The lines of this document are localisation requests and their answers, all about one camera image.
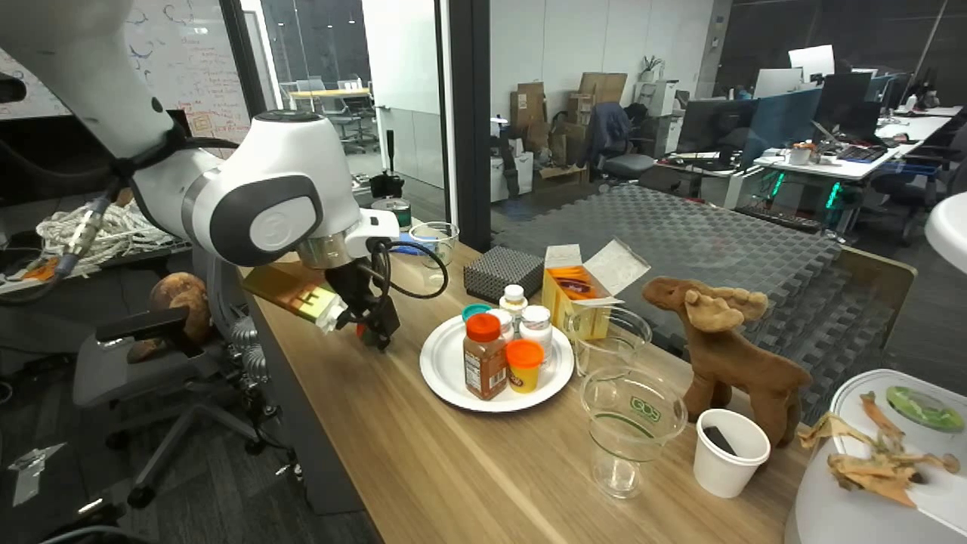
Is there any brown cardboard box stack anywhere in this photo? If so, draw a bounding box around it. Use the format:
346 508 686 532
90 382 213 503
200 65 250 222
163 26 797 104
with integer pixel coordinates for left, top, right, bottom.
508 71 630 172

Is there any white round table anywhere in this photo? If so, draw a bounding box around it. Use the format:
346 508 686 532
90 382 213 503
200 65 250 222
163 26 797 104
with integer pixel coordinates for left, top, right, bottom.
921 190 967 279

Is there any white backed monitor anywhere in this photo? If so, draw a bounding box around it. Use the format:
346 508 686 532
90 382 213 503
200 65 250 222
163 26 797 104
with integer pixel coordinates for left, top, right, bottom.
786 42 837 84

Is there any white plastic bin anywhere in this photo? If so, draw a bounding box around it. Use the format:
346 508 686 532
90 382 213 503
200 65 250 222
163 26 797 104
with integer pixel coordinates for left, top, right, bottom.
784 364 967 544

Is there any yellow cardboard box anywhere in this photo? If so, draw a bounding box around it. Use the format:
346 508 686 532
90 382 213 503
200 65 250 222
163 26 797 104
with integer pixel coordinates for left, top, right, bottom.
540 239 654 345

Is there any white paper cup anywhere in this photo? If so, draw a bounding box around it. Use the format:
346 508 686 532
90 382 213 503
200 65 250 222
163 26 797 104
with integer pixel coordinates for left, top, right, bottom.
690 404 774 503

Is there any brown plush moose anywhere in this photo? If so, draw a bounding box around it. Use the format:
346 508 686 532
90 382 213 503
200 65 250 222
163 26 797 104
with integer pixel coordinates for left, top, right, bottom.
641 275 813 447

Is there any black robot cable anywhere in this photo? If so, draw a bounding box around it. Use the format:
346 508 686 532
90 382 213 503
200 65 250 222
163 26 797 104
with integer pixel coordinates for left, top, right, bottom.
387 239 454 301

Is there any white office desk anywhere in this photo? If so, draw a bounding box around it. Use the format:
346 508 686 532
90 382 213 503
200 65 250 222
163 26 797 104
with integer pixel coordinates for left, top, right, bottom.
754 104 967 188

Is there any clear cup green logo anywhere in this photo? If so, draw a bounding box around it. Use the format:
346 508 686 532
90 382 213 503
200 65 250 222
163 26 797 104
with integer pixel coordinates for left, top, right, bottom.
578 365 693 504
567 301 658 378

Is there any white bottle black text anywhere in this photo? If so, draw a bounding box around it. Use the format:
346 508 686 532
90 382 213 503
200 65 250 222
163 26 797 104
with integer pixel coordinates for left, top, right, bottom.
516 301 555 358

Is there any dark desk chair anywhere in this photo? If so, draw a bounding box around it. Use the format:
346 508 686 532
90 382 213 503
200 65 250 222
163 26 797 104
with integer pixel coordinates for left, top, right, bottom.
587 101 658 188

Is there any orange lid dough tub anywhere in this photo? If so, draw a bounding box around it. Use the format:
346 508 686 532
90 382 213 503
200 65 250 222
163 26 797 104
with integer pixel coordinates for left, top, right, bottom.
503 340 547 397

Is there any white paper plate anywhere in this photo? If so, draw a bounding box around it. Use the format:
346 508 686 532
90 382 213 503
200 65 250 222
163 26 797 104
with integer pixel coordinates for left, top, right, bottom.
417 312 578 417

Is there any spice jar orange lid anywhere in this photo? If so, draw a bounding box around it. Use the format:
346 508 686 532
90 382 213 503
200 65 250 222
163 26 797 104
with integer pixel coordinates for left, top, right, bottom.
462 312 511 403

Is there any taped wrist camera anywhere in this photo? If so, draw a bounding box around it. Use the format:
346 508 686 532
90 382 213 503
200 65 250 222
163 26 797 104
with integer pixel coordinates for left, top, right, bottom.
244 262 351 334

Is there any cable with metal connector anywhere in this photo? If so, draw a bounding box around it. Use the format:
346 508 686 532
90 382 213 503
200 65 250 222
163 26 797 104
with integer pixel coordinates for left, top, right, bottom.
0 185 117 300

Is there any black office chair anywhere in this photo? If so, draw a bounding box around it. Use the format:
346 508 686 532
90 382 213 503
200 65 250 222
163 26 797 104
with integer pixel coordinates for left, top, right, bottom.
70 269 296 510

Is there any white rope pile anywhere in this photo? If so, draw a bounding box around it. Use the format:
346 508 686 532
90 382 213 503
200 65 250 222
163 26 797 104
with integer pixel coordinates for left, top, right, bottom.
0 193 177 297

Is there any grey foam floor mat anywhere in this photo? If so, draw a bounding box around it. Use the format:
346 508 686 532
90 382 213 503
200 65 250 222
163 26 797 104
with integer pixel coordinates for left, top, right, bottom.
492 179 918 404

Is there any grey foam block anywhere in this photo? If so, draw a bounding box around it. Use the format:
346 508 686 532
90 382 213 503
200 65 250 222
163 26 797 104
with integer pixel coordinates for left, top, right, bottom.
462 246 547 301

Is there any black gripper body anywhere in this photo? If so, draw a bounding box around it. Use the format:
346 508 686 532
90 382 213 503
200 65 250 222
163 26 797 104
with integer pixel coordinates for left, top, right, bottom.
325 256 399 318

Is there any brown plush toy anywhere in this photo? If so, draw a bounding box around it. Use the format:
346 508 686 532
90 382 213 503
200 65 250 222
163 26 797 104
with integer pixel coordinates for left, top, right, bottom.
148 269 215 351

